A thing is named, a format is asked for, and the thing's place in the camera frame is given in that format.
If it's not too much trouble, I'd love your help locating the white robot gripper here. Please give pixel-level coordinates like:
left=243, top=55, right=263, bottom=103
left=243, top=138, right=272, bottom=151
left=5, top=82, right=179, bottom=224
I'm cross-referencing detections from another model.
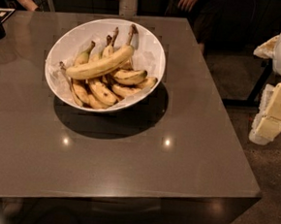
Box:
left=248, top=33, right=281, bottom=145

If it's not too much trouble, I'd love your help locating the large top yellow banana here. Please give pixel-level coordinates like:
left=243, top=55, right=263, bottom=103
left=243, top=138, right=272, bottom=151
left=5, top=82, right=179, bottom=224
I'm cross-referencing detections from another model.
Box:
left=66, top=24, right=138, bottom=80

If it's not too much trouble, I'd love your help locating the white bowl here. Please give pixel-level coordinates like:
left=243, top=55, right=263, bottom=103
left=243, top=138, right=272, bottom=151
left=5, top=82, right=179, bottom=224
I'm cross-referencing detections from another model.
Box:
left=45, top=18, right=166, bottom=113

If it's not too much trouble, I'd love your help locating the right lower spotted banana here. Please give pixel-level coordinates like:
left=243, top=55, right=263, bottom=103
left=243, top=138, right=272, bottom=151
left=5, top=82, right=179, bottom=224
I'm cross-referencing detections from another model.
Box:
left=109, top=77, right=158, bottom=98

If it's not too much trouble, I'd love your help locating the spotted banana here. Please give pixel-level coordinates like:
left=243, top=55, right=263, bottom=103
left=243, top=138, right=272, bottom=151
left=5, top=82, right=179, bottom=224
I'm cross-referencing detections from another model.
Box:
left=109, top=77, right=158, bottom=98
left=110, top=69, right=147, bottom=86
left=87, top=79, right=117, bottom=106

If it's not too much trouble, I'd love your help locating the right upper spotted banana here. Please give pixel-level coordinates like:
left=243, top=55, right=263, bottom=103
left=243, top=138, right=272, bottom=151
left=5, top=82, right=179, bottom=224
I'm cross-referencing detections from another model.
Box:
left=110, top=69, right=147, bottom=86

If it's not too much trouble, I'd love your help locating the back middle banana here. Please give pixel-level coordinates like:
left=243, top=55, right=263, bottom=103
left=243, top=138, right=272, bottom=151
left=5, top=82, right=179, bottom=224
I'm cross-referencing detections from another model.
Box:
left=102, top=27, right=119, bottom=57

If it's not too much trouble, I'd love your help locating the centre spotted banana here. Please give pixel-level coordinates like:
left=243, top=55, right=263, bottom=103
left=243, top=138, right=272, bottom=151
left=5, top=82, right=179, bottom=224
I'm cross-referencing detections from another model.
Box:
left=87, top=79, right=117, bottom=106

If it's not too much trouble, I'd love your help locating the bottom front banana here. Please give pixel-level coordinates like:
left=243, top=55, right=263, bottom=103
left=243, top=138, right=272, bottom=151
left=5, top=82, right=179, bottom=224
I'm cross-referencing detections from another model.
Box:
left=88, top=93, right=108, bottom=110

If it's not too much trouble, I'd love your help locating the green-tipped back left banana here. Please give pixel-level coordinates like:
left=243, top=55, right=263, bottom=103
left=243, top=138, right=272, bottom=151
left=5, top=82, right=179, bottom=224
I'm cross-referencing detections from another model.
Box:
left=74, top=41, right=95, bottom=66

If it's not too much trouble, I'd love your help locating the left lower banana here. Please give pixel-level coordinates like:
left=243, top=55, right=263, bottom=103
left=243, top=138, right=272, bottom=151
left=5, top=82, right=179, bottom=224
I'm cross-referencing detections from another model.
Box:
left=71, top=80, right=89, bottom=106

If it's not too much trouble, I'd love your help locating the bystander hand top right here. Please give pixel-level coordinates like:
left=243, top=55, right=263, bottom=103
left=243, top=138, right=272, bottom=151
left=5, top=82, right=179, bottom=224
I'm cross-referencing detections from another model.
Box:
left=178, top=0, right=199, bottom=12

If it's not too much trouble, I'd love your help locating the black metal stand frame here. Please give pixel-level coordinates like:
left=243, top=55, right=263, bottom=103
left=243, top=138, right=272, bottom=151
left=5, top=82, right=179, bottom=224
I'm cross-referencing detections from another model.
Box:
left=222, top=55, right=275, bottom=109

